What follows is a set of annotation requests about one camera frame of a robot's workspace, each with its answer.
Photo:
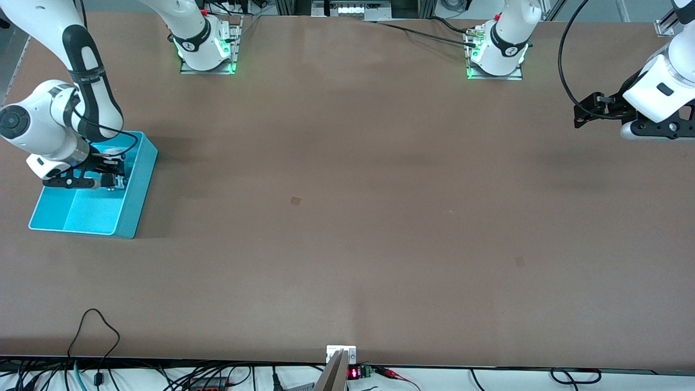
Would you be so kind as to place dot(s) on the teal plastic bin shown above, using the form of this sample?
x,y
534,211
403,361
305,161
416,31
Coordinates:
x,y
92,212

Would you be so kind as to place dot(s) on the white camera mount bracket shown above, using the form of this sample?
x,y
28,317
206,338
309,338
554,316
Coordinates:
x,y
332,350

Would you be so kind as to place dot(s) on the white jeep toy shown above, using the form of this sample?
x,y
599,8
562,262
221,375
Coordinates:
x,y
119,182

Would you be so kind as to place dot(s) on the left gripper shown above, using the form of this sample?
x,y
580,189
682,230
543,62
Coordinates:
x,y
620,103

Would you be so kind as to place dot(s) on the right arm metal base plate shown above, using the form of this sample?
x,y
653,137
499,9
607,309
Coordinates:
x,y
235,41

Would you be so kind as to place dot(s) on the red digit display module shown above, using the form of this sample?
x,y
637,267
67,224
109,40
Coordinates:
x,y
354,373

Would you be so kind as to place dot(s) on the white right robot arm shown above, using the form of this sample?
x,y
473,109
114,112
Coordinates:
x,y
32,125

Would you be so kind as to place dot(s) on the silver lit device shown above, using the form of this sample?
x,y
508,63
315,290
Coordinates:
x,y
350,10

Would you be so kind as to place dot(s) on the grey camera mount bar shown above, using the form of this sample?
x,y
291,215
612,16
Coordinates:
x,y
332,377

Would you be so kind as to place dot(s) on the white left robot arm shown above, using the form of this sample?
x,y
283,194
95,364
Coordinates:
x,y
510,32

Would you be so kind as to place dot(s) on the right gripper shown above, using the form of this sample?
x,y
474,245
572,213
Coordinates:
x,y
99,162

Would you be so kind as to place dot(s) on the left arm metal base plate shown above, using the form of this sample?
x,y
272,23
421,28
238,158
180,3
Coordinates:
x,y
517,76

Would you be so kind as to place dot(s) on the aluminium corner bracket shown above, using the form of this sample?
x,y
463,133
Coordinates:
x,y
663,26

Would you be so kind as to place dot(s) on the red power strip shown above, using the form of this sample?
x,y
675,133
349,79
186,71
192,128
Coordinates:
x,y
209,385

